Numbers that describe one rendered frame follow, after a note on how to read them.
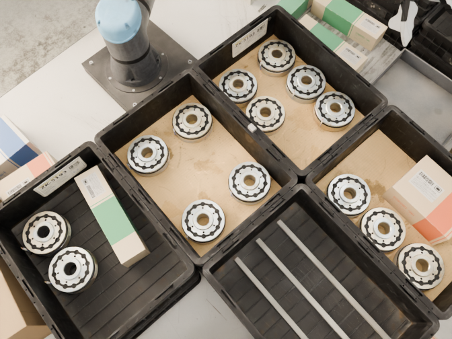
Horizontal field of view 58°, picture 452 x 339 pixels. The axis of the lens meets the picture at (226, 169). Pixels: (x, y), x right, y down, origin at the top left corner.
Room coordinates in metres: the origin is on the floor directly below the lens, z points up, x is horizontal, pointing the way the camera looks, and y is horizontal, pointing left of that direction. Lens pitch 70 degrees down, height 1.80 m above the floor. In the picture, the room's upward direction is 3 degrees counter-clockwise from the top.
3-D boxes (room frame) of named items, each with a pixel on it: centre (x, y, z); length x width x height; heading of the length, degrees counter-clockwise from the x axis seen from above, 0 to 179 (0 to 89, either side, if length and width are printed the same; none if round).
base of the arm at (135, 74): (0.74, 0.25, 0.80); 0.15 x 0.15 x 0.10
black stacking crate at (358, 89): (0.54, -0.16, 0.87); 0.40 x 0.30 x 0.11; 38
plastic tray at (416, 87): (0.58, -0.58, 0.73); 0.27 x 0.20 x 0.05; 43
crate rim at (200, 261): (0.35, 0.07, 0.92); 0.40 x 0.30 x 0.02; 38
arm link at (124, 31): (0.75, 0.25, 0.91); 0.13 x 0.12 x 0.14; 168
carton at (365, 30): (0.88, -0.41, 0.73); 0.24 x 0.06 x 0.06; 46
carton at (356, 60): (0.78, -0.34, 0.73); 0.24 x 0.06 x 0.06; 44
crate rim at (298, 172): (0.54, -0.16, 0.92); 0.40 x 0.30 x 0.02; 38
